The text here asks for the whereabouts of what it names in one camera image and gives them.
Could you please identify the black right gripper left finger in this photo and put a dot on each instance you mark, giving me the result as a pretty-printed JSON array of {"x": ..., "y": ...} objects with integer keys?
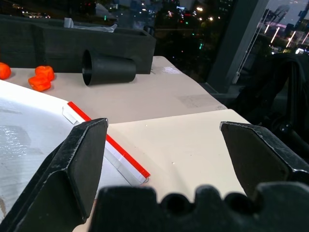
[{"x": 72, "y": 166}]

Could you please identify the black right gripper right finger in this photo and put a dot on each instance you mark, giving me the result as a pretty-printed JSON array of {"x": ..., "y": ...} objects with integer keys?
[{"x": 260, "y": 154}]

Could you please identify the white tray with red edge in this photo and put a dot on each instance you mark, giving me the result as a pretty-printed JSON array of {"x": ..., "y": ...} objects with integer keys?
[{"x": 36, "y": 135}]

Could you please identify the black chair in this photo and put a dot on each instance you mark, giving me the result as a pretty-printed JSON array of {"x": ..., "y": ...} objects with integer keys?
[{"x": 277, "y": 96}]

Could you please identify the orange toy pepper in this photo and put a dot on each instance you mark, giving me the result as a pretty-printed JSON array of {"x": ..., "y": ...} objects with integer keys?
[
  {"x": 39, "y": 83},
  {"x": 45, "y": 71}
]

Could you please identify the black cylindrical cup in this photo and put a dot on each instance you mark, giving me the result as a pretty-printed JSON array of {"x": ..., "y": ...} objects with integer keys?
[{"x": 108, "y": 70}]

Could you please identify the grey window pillar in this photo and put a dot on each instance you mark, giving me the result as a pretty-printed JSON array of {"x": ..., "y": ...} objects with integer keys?
[{"x": 235, "y": 46}]

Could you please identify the black foam tray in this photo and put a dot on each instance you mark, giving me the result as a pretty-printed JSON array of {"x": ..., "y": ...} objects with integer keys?
[{"x": 72, "y": 49}]

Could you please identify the round orange fruit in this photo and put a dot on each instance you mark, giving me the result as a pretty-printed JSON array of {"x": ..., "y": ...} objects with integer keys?
[{"x": 4, "y": 70}]

